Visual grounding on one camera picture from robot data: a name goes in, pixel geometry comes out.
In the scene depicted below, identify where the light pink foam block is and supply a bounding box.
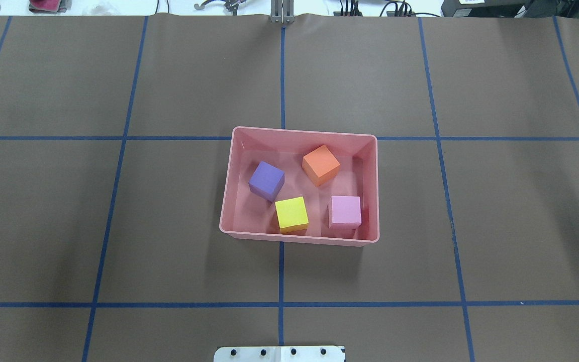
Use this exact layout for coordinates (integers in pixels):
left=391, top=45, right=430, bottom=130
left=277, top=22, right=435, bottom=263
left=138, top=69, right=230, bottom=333
left=328, top=196, right=362, bottom=229

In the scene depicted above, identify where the grey pink cloth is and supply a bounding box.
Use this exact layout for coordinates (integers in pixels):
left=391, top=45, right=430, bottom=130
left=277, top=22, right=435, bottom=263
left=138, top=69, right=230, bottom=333
left=28, top=0, right=72, bottom=14

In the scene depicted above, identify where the orange foam block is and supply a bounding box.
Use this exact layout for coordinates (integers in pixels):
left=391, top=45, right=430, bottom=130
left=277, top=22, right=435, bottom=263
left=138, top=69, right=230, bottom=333
left=302, top=145, right=341, bottom=187

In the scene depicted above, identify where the yellow foam block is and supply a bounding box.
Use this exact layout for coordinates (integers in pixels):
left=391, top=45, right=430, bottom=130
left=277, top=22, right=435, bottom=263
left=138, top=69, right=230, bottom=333
left=275, top=197, right=310, bottom=234

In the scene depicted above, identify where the black box device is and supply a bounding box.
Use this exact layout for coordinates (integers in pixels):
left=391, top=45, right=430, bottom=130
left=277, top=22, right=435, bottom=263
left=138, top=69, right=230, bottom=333
left=441, top=1, right=526, bottom=18

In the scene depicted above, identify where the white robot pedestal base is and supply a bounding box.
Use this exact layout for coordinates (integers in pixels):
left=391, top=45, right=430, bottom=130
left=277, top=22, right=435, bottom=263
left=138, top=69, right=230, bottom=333
left=213, top=345, right=346, bottom=361

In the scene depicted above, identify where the aluminium frame post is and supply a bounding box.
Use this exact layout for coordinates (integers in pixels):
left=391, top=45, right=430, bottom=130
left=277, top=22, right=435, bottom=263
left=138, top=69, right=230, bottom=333
left=269, top=0, right=296, bottom=25

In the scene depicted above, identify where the pink plastic bin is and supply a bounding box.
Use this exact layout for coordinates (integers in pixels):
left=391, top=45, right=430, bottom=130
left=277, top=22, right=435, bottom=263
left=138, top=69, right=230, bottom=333
left=219, top=126, right=380, bottom=247

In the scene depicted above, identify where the purple foam block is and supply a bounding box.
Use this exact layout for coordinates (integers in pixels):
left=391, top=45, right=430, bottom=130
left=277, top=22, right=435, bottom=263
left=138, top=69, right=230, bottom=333
left=248, top=162, right=285, bottom=202

